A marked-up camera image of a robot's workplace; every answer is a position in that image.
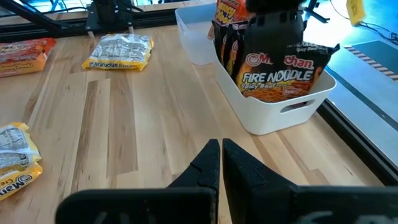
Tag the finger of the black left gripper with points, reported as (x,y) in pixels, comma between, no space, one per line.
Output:
(273,34)

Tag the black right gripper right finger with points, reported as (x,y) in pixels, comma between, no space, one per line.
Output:
(248,186)

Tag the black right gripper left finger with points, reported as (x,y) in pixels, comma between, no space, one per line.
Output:
(199,174)

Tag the red-orange Saucy Noods packet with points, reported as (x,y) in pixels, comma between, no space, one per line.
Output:
(21,57)
(231,12)

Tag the black Fire Noodle packet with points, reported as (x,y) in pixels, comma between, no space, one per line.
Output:
(273,81)
(234,53)
(219,40)

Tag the yellow Creamy Chicken ramen packet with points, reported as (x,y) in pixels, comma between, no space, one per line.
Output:
(118,49)
(17,161)

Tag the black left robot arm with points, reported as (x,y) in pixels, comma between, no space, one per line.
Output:
(112,11)

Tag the white plastic bin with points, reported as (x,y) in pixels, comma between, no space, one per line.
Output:
(264,119)

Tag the clear plastic bin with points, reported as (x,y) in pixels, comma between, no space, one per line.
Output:
(196,37)

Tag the black mat with hazard stripes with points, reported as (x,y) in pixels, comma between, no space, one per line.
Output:
(382,56)

